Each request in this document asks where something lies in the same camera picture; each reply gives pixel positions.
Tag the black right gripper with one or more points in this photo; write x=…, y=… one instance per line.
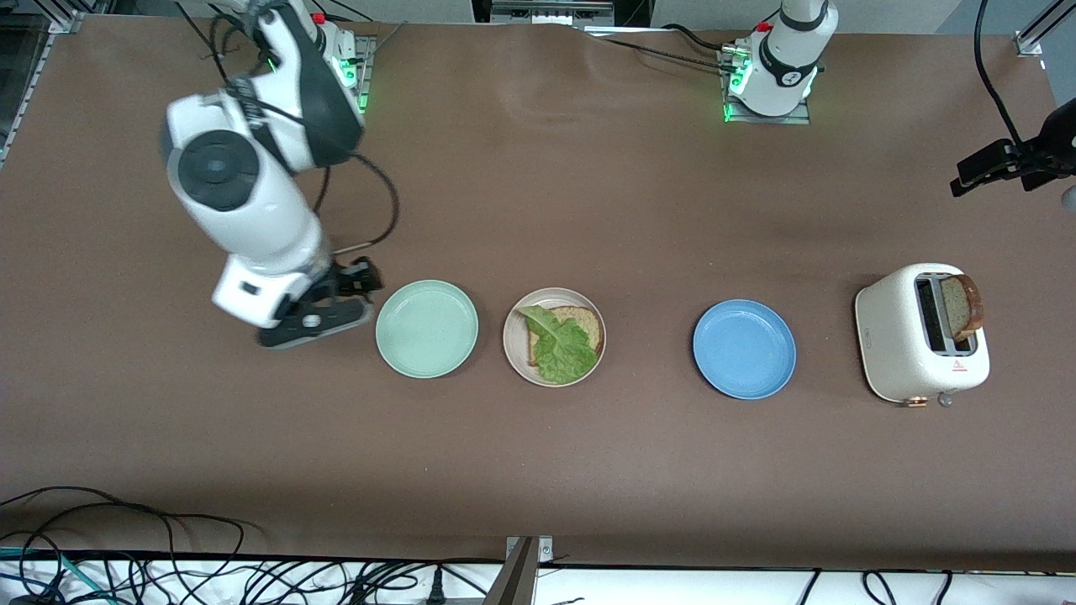
x=342, y=278

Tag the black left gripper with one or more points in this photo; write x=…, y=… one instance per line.
x=1056, y=134

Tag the beige plate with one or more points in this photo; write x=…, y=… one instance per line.
x=514, y=340

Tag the green lettuce leaf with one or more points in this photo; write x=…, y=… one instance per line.
x=563, y=349

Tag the brown bread slice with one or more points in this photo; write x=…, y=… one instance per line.
x=958, y=307
x=588, y=328

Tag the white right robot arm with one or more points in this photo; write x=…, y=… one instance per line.
x=252, y=210

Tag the mint green plate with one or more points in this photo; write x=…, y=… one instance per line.
x=427, y=329

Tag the blue plate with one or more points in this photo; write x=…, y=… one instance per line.
x=744, y=349

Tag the white two-slot toaster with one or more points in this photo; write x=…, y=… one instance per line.
x=891, y=336

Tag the black power plug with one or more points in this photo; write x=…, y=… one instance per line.
x=436, y=588

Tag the black and silver control box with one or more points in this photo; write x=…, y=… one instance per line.
x=551, y=13

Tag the dark metal profile bar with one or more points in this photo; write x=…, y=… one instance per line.
x=514, y=580

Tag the grey metal base plate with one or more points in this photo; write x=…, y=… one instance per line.
x=367, y=76
x=799, y=118

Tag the small metal bracket plate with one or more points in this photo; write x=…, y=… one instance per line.
x=545, y=550

